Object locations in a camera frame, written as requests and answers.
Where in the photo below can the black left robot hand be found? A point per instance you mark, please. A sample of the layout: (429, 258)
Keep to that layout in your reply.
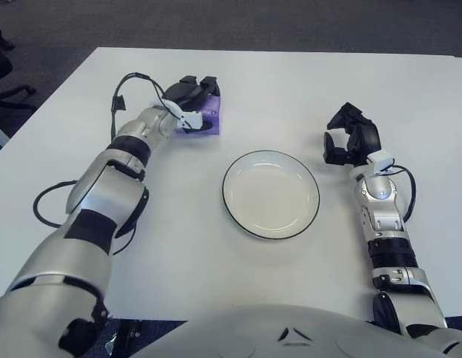
(182, 95)

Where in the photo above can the white metal table leg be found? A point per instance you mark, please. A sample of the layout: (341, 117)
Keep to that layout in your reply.
(0, 134)

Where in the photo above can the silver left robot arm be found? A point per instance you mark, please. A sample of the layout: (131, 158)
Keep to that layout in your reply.
(100, 194)

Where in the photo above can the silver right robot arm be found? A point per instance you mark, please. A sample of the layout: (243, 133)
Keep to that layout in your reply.
(383, 212)

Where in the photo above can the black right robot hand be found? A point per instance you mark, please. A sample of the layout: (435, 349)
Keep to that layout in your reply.
(367, 138)

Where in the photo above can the purple tissue paper pack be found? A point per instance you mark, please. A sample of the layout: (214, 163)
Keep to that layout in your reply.
(214, 119)

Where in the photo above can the white plate with black rim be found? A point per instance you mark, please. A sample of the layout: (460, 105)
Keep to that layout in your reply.
(270, 194)

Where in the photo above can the black office chair base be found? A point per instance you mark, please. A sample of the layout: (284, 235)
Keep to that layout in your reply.
(2, 63)

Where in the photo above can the grey robot torso shell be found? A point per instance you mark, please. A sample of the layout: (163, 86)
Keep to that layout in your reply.
(290, 335)

